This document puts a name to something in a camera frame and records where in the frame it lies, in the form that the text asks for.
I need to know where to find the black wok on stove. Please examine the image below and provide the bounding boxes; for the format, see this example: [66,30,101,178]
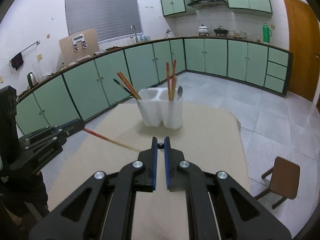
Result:
[214,26,229,37]

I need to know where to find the grey window blind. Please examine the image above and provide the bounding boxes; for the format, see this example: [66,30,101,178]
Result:
[65,0,143,41]

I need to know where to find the white cooking pot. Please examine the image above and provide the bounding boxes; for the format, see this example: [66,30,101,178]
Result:
[197,24,210,36]

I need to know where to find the small brown wooden chair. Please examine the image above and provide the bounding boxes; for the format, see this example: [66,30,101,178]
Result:
[255,157,300,210]

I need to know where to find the green thermos bottle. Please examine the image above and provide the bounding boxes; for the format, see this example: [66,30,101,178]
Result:
[263,23,272,43]

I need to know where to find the red chopstick in left cup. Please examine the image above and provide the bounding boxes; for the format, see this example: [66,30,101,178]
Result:
[117,72,142,100]

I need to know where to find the chrome sink faucet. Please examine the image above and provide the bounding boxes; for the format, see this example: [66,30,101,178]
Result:
[130,25,138,43]

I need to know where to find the operator dark clothing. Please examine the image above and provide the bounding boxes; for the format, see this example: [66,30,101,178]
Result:
[1,86,49,239]

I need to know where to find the brown wooden door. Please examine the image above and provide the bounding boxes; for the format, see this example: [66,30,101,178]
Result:
[284,0,319,101]

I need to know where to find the dark hanging towel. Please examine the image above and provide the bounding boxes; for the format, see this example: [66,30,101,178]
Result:
[10,52,24,70]

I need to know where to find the wall towel rail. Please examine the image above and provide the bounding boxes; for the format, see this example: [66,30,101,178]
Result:
[20,40,41,53]

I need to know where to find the green lower kitchen cabinets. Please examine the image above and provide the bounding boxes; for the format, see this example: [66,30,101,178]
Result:
[16,37,293,134]

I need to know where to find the electric kettle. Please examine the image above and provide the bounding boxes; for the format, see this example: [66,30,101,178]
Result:
[27,72,38,88]

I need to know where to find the white double utensil holder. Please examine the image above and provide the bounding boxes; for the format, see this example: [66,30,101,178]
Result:
[136,88,183,130]

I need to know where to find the red and bamboo chopstick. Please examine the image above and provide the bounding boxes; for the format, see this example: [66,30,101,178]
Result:
[83,127,140,153]

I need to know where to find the brown board with clamps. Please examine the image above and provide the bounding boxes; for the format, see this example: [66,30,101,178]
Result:
[59,28,100,66]

